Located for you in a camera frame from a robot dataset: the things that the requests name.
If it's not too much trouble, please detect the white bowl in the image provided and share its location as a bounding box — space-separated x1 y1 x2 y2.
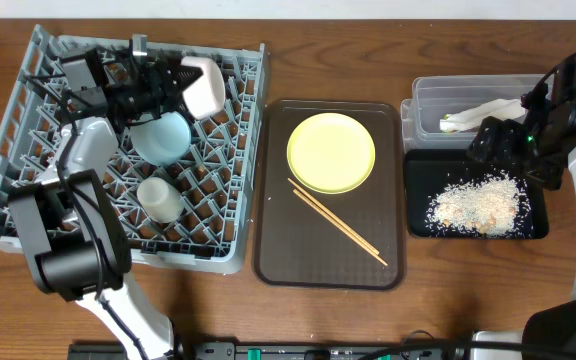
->
181 56 226 120

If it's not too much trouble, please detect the light blue bowl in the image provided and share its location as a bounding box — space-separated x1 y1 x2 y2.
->
129 112 192 166

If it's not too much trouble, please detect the rice food waste pile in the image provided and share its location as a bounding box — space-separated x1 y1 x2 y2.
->
424 172 532 238

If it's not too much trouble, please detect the white cup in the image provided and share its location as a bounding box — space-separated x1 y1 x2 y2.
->
137 177 184 223

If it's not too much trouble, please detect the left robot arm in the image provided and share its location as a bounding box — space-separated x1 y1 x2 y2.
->
8 45 225 359

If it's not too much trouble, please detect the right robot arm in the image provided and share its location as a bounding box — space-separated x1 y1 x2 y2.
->
467 53 576 359

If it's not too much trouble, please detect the clear plastic bin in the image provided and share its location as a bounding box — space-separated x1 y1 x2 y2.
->
400 74 541 152

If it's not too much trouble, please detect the black tray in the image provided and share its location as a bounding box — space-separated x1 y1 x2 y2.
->
404 149 549 239

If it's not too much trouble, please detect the grey plastic dish rack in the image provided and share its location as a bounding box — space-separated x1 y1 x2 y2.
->
0 26 270 274

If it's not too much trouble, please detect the lower wooden chopstick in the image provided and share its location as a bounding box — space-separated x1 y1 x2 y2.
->
293 189 388 267

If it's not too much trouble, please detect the wooden chopstick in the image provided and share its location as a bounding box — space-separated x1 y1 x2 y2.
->
293 189 388 267
288 178 379 254

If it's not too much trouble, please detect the yellow plate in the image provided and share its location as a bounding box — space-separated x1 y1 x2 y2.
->
286 112 376 195

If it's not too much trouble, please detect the brown serving tray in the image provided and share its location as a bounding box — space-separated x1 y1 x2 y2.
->
253 100 406 291

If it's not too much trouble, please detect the upper wooden chopstick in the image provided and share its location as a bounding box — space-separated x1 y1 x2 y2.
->
288 178 379 254

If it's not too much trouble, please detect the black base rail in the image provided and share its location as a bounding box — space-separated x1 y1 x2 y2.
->
66 339 524 360

